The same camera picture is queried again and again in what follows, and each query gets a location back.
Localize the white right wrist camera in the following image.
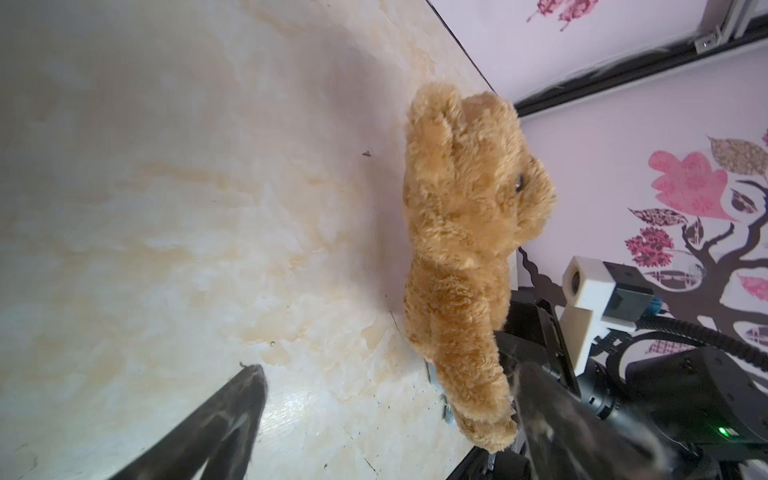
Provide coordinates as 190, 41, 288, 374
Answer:
559, 256, 654, 376

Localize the brown plush teddy bear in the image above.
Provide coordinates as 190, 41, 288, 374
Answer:
403, 83, 556, 453

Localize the black corrugated cable conduit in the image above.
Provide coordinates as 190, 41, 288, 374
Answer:
605, 314, 768, 385

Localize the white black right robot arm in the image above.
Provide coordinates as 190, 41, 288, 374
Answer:
452, 292, 767, 479

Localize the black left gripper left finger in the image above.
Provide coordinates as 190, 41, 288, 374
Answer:
113, 364, 268, 479

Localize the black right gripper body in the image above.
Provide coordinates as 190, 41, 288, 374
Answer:
446, 287, 625, 480

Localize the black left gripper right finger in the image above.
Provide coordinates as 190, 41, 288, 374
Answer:
514, 362, 670, 480

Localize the black corner frame post right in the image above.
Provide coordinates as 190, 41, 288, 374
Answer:
514, 13, 767, 117

